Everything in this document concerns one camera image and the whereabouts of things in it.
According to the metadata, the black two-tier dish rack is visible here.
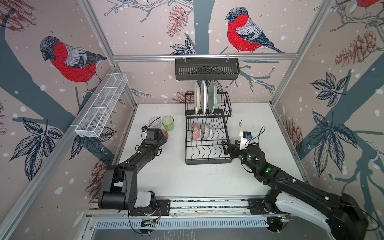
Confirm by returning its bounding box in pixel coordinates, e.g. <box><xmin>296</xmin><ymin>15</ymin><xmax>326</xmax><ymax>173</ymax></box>
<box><xmin>185</xmin><ymin>92</ymin><xmax>232</xmax><ymax>165</ymax></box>

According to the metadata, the green plate right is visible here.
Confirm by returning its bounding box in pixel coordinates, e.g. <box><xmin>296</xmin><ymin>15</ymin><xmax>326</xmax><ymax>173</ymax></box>
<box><xmin>208</xmin><ymin>81</ymin><xmax>218</xmax><ymax>114</ymax></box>

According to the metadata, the clear glass tumbler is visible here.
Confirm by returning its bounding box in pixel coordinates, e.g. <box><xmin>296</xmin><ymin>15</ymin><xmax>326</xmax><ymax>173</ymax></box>
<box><xmin>148</xmin><ymin>117</ymin><xmax>162</xmax><ymax>129</ymax></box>

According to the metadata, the pink floral bowl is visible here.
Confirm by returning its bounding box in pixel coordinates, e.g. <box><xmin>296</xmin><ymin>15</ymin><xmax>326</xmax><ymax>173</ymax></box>
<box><xmin>192</xmin><ymin>124</ymin><xmax>201</xmax><ymax>141</ymax></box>

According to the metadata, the white plate middle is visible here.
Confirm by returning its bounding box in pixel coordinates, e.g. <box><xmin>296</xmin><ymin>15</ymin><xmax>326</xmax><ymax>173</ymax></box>
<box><xmin>201</xmin><ymin>80</ymin><xmax>208</xmax><ymax>115</ymax></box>

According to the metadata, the aluminium top crossbar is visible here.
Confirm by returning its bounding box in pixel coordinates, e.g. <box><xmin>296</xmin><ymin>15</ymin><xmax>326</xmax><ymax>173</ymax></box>
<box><xmin>113</xmin><ymin>53</ymin><xmax>299</xmax><ymax>63</ymax></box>

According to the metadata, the white mesh wall basket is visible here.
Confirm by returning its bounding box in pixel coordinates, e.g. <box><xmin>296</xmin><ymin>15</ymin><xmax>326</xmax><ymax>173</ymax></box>
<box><xmin>75</xmin><ymin>73</ymin><xmax>128</xmax><ymax>138</ymax></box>

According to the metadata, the cream plate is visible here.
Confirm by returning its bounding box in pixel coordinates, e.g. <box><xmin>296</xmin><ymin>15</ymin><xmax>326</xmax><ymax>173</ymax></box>
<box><xmin>194</xmin><ymin>82</ymin><xmax>201</xmax><ymax>115</ymax></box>

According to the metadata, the blue zigzag patterned bowl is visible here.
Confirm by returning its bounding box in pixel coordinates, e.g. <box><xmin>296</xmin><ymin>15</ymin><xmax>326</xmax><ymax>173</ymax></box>
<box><xmin>162</xmin><ymin>129</ymin><xmax>169</xmax><ymax>140</ymax></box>

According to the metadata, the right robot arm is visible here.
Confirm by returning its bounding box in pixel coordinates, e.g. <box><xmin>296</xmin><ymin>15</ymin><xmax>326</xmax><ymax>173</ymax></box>
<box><xmin>222</xmin><ymin>141</ymin><xmax>369</xmax><ymax>240</ymax></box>

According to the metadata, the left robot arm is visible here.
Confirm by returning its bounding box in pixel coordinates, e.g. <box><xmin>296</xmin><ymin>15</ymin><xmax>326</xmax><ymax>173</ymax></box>
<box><xmin>98</xmin><ymin>128</ymin><xmax>168</xmax><ymax>214</ymax></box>

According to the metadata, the green glass tumbler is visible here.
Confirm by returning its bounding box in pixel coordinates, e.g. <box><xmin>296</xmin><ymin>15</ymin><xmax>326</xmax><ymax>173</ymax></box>
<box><xmin>162</xmin><ymin>116</ymin><xmax>174</xmax><ymax>132</ymax></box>

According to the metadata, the black hanging wire shelf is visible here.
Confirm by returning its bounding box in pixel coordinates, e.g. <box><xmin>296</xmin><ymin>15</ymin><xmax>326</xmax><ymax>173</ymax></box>
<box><xmin>175</xmin><ymin>58</ymin><xmax>240</xmax><ymax>81</ymax></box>

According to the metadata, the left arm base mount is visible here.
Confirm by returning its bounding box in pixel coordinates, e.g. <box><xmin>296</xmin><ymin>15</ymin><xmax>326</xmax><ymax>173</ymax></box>
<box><xmin>129</xmin><ymin>200</ymin><xmax>171</xmax><ymax>217</ymax></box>

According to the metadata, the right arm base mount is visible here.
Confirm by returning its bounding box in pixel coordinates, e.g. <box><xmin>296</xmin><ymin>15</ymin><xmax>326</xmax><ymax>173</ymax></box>
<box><xmin>247</xmin><ymin>198</ymin><xmax>289</xmax><ymax>216</ymax></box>

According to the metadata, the aluminium front rail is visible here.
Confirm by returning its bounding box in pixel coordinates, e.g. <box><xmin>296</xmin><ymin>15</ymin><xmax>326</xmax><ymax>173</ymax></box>
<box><xmin>86</xmin><ymin>195</ymin><xmax>334</xmax><ymax>219</ymax></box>

